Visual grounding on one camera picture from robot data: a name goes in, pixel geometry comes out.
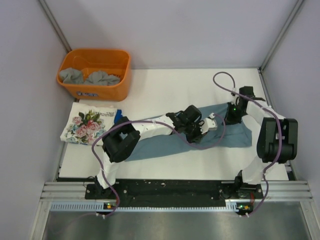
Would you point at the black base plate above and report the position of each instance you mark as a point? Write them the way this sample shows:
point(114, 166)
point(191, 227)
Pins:
point(171, 193)

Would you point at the aluminium frame rail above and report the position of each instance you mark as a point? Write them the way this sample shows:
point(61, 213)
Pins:
point(273, 190)

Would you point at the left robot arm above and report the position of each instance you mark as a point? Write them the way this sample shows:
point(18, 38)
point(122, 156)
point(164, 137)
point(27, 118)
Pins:
point(120, 143)

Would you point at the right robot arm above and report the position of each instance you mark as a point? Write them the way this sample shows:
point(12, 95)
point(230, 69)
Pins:
point(277, 141)

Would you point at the grey t shirt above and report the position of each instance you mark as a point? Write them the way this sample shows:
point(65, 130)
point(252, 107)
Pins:
point(96, 78)

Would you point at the teal blue t shirt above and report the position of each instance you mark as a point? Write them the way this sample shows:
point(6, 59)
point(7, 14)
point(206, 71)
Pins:
point(231, 136)

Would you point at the orange plastic laundry basket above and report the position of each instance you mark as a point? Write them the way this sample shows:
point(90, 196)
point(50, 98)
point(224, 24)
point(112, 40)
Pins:
point(88, 60)

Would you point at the light blue cable duct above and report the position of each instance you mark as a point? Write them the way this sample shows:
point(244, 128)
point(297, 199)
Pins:
point(106, 207)

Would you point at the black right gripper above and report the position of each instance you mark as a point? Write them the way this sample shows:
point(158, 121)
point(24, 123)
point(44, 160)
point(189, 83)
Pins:
point(228, 118)

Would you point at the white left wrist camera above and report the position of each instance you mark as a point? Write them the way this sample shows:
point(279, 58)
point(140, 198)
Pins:
point(210, 125)

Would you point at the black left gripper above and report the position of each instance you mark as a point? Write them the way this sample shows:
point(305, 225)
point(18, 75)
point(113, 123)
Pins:
point(196, 137)

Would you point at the white floral folded t shirt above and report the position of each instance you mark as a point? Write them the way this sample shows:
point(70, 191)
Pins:
point(86, 123)

